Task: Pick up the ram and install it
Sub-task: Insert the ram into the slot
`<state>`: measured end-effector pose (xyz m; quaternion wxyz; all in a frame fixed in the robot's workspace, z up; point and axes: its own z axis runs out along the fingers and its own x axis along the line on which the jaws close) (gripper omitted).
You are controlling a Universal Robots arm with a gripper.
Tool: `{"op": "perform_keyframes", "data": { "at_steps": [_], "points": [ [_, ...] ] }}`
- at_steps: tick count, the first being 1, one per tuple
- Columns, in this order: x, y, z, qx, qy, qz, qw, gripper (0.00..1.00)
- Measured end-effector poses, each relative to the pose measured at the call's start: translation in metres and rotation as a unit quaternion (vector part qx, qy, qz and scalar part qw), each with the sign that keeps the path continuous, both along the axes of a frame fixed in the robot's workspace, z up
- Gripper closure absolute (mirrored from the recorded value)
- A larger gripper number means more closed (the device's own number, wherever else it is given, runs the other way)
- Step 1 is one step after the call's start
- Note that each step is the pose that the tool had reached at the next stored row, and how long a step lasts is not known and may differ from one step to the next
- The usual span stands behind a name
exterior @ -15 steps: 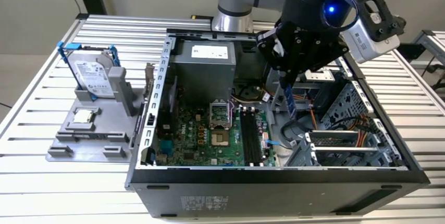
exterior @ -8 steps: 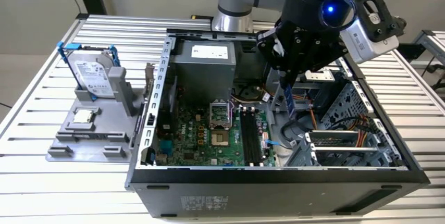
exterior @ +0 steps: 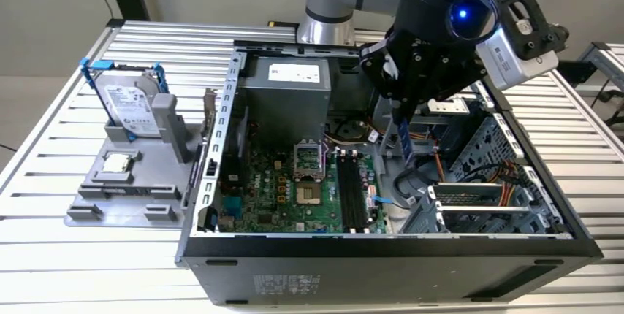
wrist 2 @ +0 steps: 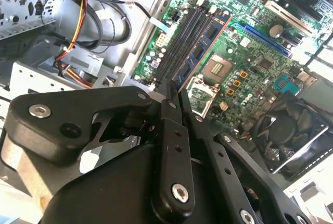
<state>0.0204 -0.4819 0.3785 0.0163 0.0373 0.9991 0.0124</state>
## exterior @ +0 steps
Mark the thin wire locking lever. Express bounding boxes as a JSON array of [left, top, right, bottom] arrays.
[[319, 137, 329, 180]]

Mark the hard disk in blue carrier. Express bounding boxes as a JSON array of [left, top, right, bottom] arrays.
[[78, 58, 171, 145]]

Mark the aluminium side table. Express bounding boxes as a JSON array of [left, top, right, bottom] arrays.
[[576, 40, 624, 129]]

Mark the metal socket cover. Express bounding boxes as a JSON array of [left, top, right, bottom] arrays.
[[291, 139, 326, 180]]

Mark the black PC case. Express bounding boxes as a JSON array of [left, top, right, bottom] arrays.
[[174, 39, 604, 307]]

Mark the black table bracket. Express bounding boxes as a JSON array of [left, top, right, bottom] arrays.
[[557, 58, 599, 85]]

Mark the blue VGA port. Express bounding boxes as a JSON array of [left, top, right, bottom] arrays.
[[222, 196, 245, 217]]

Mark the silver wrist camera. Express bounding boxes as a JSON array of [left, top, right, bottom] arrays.
[[474, 31, 561, 91]]

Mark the pale wire bundle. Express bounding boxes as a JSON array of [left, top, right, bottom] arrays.
[[322, 133, 374, 148]]

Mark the black RAM slot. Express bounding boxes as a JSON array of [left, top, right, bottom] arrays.
[[334, 148, 350, 234], [345, 148, 363, 234], [338, 148, 357, 234], [351, 148, 373, 234]]

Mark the grey parts rack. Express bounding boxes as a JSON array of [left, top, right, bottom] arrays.
[[63, 94, 207, 232]]

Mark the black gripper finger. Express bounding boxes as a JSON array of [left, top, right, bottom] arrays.
[[408, 54, 489, 126], [358, 41, 412, 126]]

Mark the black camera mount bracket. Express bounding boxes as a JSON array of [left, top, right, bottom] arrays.
[[489, 0, 571, 61]]

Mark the black cable loop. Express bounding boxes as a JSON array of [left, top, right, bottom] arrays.
[[392, 166, 434, 210]]

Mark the silver CPU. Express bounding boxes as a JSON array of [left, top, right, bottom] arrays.
[[99, 155, 134, 176]]

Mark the green motherboard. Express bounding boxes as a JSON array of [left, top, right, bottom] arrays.
[[217, 147, 392, 235]]

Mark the silver disk bay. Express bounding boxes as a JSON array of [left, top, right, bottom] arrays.
[[402, 181, 567, 235]]

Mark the round case speaker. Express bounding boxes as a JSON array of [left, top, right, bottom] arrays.
[[335, 119, 370, 143]]

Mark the red yellow wire bundle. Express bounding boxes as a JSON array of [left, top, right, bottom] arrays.
[[494, 159, 528, 208]]

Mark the grey power supply unit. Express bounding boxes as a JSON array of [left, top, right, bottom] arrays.
[[237, 56, 334, 148]]

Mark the orange wire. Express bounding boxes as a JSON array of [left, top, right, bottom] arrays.
[[432, 144, 449, 184]]

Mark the CPU socket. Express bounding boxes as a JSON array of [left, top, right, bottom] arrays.
[[294, 179, 326, 207]]

